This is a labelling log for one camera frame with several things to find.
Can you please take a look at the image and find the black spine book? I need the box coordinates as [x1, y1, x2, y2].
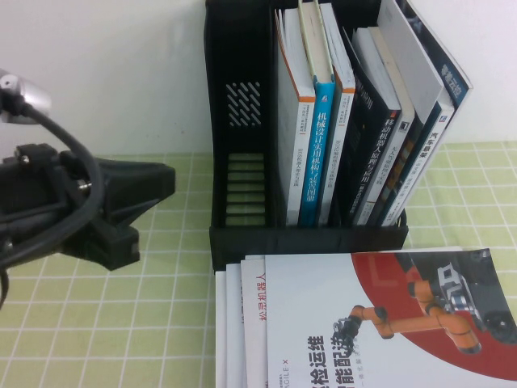
[343, 26, 403, 226]

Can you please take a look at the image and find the blue hardcover book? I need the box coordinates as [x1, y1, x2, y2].
[297, 0, 337, 226]

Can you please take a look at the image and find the grey book orange-black spine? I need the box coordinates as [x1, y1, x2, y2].
[365, 26, 417, 226]

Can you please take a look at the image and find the white magazine red text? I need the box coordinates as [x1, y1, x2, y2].
[241, 258, 270, 388]

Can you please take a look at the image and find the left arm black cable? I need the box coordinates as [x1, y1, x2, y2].
[0, 96, 107, 310]

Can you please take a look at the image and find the black plastic book holder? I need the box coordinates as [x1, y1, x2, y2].
[204, 0, 410, 276]

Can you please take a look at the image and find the white book orange band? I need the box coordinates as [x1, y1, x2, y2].
[317, 2, 357, 226]
[273, 7, 317, 226]

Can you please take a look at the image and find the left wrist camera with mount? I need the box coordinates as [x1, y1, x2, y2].
[0, 143, 82, 191]

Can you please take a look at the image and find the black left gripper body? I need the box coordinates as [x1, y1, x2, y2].
[0, 177, 102, 268]

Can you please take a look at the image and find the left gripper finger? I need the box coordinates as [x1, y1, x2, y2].
[63, 217, 141, 272]
[95, 159, 177, 222]

